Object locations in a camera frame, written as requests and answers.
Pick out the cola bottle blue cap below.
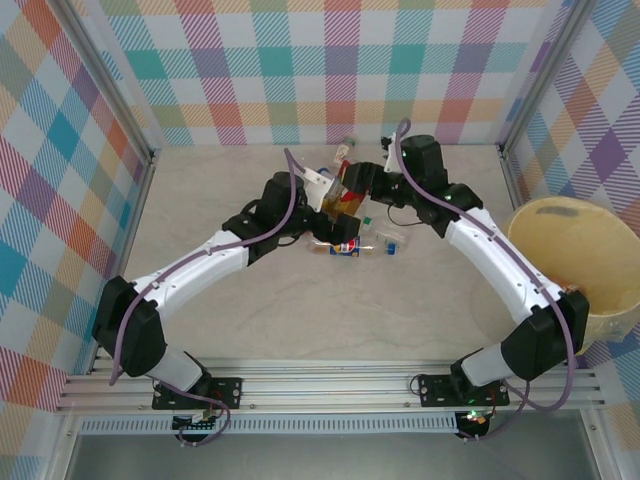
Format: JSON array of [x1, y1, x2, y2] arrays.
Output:
[[307, 237, 399, 259]]

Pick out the tea bottle red gold label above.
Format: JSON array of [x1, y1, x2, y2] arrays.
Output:
[[319, 174, 369, 219]]

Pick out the yellow plastic bin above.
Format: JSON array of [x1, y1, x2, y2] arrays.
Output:
[[472, 196, 640, 357]]

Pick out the small bottle green cap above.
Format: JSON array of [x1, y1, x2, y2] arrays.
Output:
[[333, 138, 357, 166]]

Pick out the crushed clear bottle green cap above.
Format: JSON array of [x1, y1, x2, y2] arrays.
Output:
[[360, 214, 409, 256]]

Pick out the grey metal panel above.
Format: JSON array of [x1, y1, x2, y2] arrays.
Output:
[[64, 432, 601, 480]]

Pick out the small circuit board lit leds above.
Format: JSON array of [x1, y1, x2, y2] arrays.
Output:
[[457, 409, 489, 439]]

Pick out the small circuit board green connector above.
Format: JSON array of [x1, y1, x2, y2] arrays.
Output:
[[172, 412, 224, 434]]

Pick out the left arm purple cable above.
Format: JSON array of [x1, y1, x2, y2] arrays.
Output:
[[108, 148, 299, 448]]

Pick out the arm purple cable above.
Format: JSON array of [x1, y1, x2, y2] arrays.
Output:
[[108, 148, 299, 448], [394, 118, 576, 444]]

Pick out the aluminium side rail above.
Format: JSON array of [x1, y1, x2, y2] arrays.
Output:
[[84, 149, 159, 376], [498, 144, 521, 209]]

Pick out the aluminium frame post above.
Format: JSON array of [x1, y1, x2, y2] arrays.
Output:
[[497, 0, 601, 159], [57, 0, 161, 169]]

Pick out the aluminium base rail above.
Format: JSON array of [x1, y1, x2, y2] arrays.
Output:
[[54, 357, 609, 414]]

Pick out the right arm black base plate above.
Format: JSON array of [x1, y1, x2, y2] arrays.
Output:
[[417, 372, 511, 409]]

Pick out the slotted grey cable duct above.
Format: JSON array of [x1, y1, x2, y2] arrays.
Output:
[[79, 412, 461, 436]]

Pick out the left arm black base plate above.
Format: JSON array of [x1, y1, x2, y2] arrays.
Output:
[[152, 377, 245, 411]]

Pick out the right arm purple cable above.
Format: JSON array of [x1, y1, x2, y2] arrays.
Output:
[[394, 118, 576, 444]]

